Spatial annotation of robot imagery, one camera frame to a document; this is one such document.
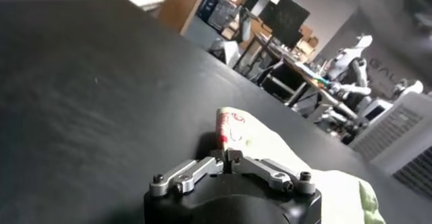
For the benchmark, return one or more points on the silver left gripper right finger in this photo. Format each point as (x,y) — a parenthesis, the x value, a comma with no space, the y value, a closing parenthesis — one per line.
(276,176)

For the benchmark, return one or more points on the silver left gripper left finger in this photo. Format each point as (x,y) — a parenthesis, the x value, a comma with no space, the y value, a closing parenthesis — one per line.
(189,174)

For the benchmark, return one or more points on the light green t-shirt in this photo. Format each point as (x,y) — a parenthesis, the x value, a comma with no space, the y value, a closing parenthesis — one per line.
(270,144)

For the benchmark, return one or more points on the white standing desk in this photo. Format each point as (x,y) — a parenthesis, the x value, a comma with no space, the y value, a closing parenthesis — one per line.
(297,73)

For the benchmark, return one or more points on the large black table cover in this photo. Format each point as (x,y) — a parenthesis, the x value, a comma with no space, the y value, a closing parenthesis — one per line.
(101,93)

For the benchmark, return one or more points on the white air cooler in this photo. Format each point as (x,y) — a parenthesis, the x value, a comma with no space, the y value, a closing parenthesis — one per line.
(398,134)

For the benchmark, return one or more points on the white reflector board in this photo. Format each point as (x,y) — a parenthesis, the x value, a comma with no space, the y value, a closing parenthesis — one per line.
(227,51)

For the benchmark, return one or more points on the white humanoid robot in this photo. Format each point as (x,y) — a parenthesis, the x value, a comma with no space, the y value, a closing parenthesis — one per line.
(351,70)
(410,88)

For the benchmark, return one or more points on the black monitor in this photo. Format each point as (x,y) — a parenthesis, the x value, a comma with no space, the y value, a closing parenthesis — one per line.
(287,19)

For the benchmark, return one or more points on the wooden folding screen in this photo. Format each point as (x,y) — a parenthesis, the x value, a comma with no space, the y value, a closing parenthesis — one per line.
(189,2)

